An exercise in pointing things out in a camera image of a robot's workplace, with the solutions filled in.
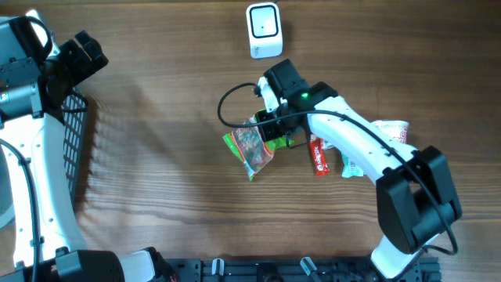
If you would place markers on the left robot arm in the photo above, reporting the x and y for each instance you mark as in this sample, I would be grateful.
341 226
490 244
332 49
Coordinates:
37 77

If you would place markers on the grey plastic mesh basket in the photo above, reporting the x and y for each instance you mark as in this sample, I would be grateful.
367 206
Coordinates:
75 124

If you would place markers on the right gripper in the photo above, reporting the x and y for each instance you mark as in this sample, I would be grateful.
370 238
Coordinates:
270 131

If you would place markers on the green candy bag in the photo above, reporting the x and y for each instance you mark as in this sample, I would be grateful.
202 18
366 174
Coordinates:
247 145

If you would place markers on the red Nescafe stick sachet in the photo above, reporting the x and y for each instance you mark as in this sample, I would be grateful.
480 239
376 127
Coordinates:
318 157

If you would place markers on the white barcode scanner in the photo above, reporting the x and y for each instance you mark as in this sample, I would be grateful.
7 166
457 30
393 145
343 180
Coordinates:
264 30

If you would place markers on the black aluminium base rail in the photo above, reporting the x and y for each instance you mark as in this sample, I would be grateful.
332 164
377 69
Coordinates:
349 269

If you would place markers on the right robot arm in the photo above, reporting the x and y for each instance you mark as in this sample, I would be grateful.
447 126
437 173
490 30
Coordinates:
416 196

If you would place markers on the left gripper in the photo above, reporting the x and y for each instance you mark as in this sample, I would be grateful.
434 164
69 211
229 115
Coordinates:
85 67

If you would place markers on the teal snack wrapper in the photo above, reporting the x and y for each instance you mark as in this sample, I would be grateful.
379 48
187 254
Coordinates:
351 169

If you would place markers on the cup noodles container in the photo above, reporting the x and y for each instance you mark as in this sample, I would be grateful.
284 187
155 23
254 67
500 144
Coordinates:
395 129

